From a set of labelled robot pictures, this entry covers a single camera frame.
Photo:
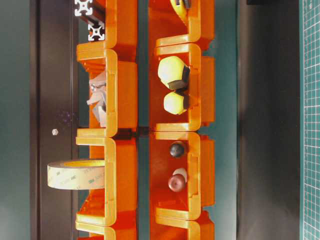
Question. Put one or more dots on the black rack stand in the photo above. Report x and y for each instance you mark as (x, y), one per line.
(53, 108)

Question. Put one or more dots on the red white handled screwdriver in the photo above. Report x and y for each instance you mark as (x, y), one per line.
(178, 181)

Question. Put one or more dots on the lower black aluminium extrusion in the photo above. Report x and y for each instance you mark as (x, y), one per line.
(96, 31)

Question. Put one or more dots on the upper black aluminium extrusion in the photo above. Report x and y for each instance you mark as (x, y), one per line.
(91, 8)

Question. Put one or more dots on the lower bin with dark screwdrivers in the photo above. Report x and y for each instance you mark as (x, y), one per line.
(199, 162)

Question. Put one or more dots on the green cutting mat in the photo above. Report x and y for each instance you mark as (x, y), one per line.
(311, 119)

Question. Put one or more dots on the black handled screwdriver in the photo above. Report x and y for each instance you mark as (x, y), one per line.
(177, 149)

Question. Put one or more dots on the large yellow black screwdriver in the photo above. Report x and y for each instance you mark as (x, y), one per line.
(173, 73)

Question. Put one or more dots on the lower bin with yellow screwdrivers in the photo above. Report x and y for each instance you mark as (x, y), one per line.
(201, 90)

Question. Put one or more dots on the beige double-sided tape roll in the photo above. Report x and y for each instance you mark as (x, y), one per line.
(76, 175)

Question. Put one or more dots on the upper bin with brackets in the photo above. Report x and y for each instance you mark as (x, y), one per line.
(121, 79)

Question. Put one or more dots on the pile of metal brackets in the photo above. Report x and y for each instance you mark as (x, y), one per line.
(98, 97)

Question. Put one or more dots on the small yellow black screwdriver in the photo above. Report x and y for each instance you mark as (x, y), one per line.
(176, 103)

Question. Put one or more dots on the upper bin with extrusions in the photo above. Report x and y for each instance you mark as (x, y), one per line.
(121, 29)

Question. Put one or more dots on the upper bin with beige tape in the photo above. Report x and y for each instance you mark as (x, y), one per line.
(118, 199)

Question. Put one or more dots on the black aluminium extrusion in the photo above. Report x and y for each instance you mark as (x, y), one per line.
(91, 8)
(96, 31)

